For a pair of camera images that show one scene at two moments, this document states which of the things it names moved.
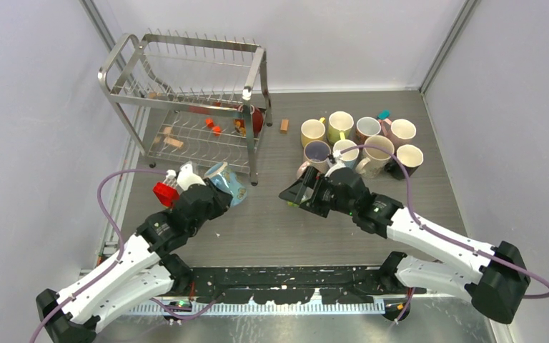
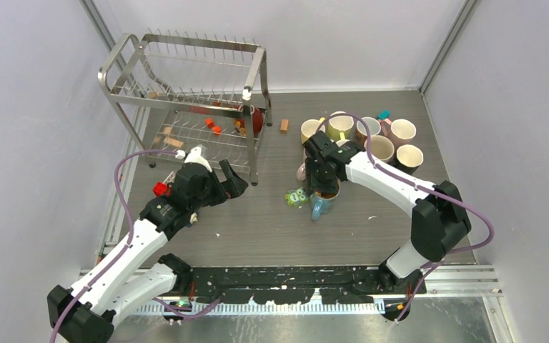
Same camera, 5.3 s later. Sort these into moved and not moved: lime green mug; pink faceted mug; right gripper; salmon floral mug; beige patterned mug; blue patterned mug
Moved: blue patterned mug; right gripper
Not moved: lime green mug; salmon floral mug; pink faceted mug; beige patterned mug
